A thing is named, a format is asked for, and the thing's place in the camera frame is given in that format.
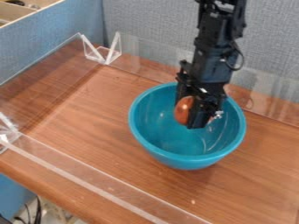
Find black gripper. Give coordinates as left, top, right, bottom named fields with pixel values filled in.
left=175, top=59, right=228, bottom=129

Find brown white toy mushroom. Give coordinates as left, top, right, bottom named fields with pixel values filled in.
left=174, top=96, right=194, bottom=125

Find blue plastic bowl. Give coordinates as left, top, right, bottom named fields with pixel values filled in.
left=128, top=82, right=247, bottom=170

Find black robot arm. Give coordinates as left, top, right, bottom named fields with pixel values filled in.
left=175, top=0, right=247, bottom=129

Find clear acrylic back barrier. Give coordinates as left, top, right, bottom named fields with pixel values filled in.
left=112, top=31, right=299, bottom=127

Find clear acrylic barrier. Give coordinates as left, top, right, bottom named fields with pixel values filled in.
left=0, top=33, right=99, bottom=92
left=112, top=31, right=299, bottom=127
left=0, top=112, right=211, bottom=224

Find clear acrylic left barrier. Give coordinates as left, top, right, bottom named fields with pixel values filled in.
left=0, top=33, right=99, bottom=92

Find clear acrylic front barrier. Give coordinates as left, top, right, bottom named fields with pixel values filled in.
left=0, top=112, right=211, bottom=224

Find wooden shelf box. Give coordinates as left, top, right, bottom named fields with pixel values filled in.
left=0, top=0, right=65, bottom=29

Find clear acrylic corner bracket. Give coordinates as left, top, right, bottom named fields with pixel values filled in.
left=79, top=31, right=123, bottom=65

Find black cables under table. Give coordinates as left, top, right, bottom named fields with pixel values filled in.
left=0, top=195, right=43, bottom=224

